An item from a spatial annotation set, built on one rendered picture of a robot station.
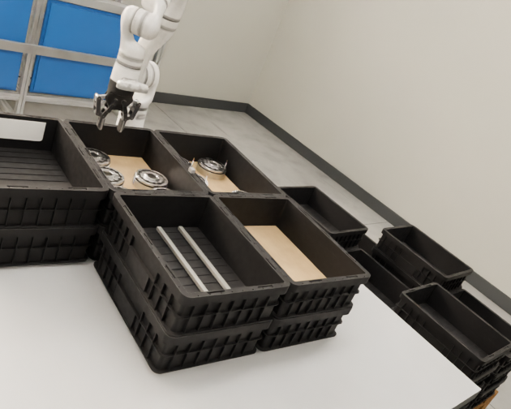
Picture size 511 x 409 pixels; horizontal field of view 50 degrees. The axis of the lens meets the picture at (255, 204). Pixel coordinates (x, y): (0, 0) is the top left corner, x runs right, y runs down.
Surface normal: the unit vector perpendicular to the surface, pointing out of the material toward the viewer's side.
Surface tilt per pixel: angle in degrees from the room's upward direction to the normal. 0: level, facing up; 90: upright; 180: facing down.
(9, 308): 0
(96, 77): 90
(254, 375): 0
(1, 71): 90
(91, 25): 90
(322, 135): 90
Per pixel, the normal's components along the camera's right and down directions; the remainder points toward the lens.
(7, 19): 0.60, 0.55
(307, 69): -0.71, 0.04
